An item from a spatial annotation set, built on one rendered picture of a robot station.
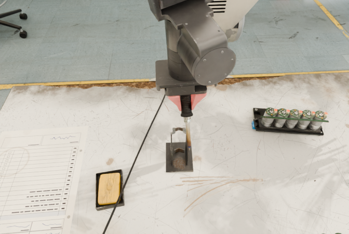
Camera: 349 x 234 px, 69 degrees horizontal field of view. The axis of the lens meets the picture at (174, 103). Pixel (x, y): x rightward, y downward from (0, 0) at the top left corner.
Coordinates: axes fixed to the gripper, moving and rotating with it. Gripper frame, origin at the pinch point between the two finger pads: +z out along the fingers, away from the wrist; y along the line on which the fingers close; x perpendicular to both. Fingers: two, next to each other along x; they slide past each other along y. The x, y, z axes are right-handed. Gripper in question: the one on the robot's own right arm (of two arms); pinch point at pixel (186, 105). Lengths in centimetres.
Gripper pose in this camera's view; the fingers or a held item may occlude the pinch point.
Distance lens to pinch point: 50.2
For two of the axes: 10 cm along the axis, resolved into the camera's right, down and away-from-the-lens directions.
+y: 10.0, -0.8, 0.1
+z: 0.5, 6.7, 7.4
